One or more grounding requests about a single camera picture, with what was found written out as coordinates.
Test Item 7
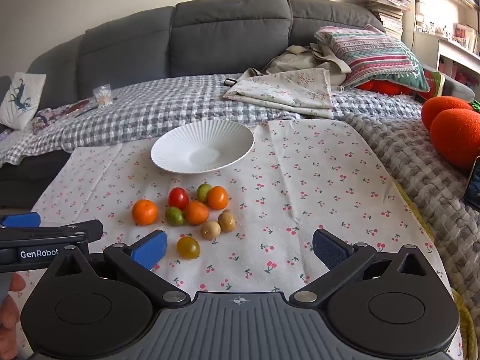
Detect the small orange tomato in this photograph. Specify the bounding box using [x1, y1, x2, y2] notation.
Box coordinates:
[207, 186, 229, 211]

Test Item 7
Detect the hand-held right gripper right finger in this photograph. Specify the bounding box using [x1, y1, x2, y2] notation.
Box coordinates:
[289, 228, 436, 306]

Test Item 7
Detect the grey checked blanket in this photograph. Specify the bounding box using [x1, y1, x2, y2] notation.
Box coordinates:
[0, 74, 424, 166]

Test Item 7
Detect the grey sofa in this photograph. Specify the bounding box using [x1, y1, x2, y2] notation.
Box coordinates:
[0, 0, 480, 211]

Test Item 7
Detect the grey woven blanket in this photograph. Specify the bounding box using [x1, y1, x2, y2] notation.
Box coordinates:
[343, 110, 480, 331]

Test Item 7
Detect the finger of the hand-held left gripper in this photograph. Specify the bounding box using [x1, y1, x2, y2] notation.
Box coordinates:
[60, 219, 104, 244]
[0, 212, 41, 229]

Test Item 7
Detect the yellow-green tomato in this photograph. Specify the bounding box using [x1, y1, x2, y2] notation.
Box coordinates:
[176, 235, 201, 260]

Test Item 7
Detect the striped patterned cushion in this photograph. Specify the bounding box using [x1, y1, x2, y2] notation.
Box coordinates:
[314, 25, 431, 92]

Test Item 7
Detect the brown longan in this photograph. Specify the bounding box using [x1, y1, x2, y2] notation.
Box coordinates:
[200, 220, 221, 241]
[218, 211, 236, 232]

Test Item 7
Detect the white pillow with blue print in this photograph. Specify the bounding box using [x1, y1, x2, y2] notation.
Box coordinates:
[0, 72, 47, 131]

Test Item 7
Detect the large orange mandarin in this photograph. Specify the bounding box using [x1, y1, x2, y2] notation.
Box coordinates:
[131, 199, 158, 226]

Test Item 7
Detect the stack of magazines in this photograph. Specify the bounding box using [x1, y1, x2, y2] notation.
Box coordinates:
[356, 0, 411, 40]

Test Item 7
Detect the clear cotton swab container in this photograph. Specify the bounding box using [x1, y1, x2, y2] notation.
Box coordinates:
[93, 85, 113, 106]

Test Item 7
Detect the white bookshelf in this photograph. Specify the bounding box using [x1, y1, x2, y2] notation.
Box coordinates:
[399, 0, 480, 87]

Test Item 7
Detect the red flat case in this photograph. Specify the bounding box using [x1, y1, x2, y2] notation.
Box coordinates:
[64, 99, 91, 115]

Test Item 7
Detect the green book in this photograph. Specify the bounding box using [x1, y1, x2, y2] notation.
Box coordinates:
[422, 65, 447, 100]

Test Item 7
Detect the folded floral cloth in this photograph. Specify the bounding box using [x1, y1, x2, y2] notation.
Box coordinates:
[224, 68, 334, 119]

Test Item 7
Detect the floral patterned pouch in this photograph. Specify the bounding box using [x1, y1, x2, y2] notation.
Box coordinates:
[32, 107, 72, 134]

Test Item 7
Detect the red plush toy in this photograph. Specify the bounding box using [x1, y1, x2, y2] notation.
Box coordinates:
[356, 79, 413, 96]

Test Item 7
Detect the person's left hand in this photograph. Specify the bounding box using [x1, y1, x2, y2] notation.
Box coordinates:
[0, 273, 26, 344]

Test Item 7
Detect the cherry print cloth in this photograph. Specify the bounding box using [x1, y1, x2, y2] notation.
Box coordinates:
[15, 119, 464, 360]

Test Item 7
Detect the beige cloth bag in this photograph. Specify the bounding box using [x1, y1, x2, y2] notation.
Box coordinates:
[259, 44, 351, 85]

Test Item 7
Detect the red tomato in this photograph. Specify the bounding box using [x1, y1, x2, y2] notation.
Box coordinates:
[168, 187, 189, 211]

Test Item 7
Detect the orange plush toy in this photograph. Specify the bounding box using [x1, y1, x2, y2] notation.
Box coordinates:
[421, 96, 480, 169]

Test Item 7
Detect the white ribbed plate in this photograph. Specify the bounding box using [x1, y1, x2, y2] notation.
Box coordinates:
[151, 121, 255, 174]

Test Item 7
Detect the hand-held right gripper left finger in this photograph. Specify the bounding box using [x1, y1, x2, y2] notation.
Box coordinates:
[43, 229, 192, 306]

